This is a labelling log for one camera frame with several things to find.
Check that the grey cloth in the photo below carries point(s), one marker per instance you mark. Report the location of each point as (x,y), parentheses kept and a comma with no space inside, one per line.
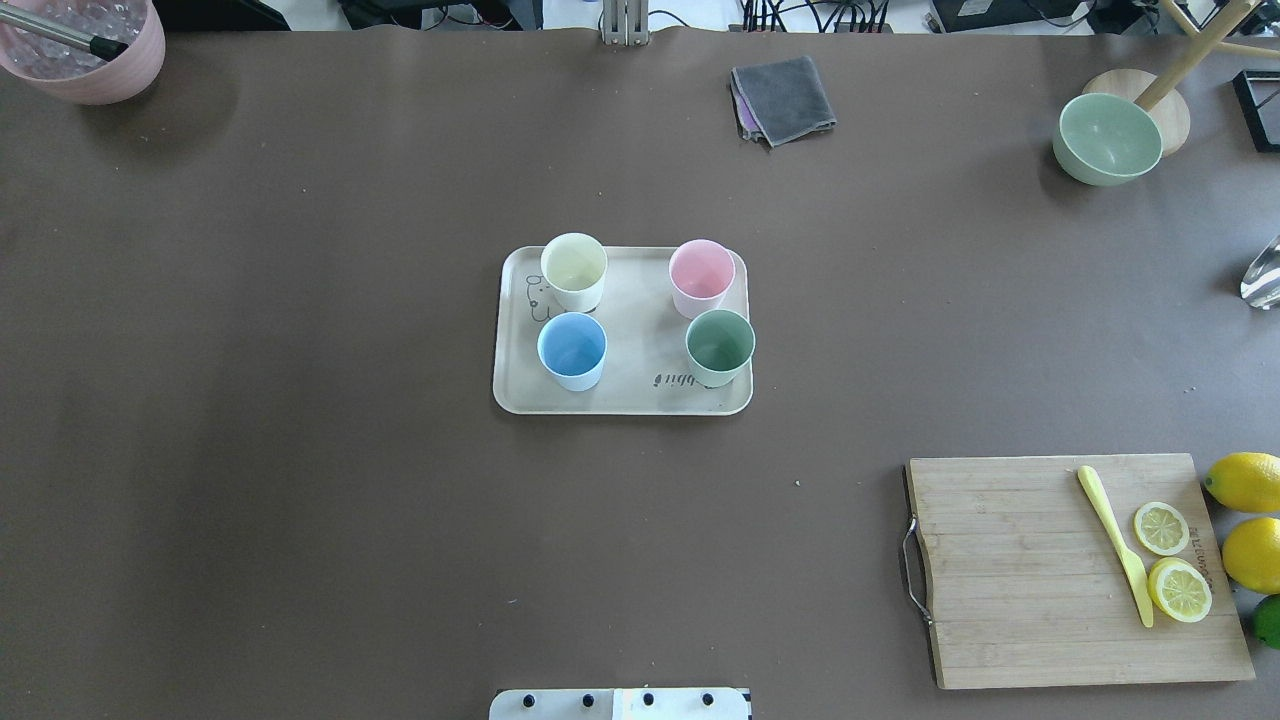
(777,102)

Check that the green lime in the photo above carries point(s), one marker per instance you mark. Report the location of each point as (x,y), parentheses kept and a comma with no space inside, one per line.
(1265,621)

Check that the dark glass tray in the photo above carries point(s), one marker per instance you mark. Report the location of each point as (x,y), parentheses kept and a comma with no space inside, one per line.
(1256,92)

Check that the lemon slice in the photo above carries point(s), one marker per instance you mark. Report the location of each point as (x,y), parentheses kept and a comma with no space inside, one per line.
(1160,528)
(1179,590)

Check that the aluminium frame post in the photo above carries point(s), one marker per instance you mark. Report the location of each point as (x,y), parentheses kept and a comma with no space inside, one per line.
(625,22)

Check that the blue cup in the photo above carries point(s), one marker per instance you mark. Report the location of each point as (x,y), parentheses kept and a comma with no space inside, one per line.
(572,348)

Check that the metal tube tool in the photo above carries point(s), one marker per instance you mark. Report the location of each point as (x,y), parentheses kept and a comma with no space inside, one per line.
(104,48)

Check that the wooden stand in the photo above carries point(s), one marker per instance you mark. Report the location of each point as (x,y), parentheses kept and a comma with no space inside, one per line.
(1157,95)

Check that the cream rabbit tray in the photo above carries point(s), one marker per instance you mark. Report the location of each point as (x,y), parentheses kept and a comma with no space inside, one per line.
(646,370)

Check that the green bowl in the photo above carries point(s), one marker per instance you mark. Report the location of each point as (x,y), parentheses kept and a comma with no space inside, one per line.
(1105,140)

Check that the wooden cutting board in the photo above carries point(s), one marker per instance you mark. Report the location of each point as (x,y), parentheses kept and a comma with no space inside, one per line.
(1022,588)

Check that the pink cup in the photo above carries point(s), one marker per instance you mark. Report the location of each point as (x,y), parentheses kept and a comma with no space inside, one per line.
(700,273)

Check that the pink bowl with ice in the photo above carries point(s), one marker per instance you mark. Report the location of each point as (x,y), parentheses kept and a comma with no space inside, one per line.
(63,72)

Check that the yellow lemon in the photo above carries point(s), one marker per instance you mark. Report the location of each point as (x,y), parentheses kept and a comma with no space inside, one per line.
(1250,555)
(1245,482)

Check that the green cup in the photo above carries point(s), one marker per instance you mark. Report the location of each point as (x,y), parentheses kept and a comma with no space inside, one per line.
(719,343)

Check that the metal scoop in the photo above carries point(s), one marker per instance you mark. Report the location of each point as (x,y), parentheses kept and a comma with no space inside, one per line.
(1259,287)

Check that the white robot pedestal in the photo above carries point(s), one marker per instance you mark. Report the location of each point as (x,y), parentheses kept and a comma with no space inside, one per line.
(623,703)

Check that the cream cup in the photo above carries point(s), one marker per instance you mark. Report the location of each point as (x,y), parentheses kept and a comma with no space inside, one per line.
(574,265)

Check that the yellow plastic knife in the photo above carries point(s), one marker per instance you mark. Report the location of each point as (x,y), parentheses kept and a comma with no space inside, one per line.
(1133,567)

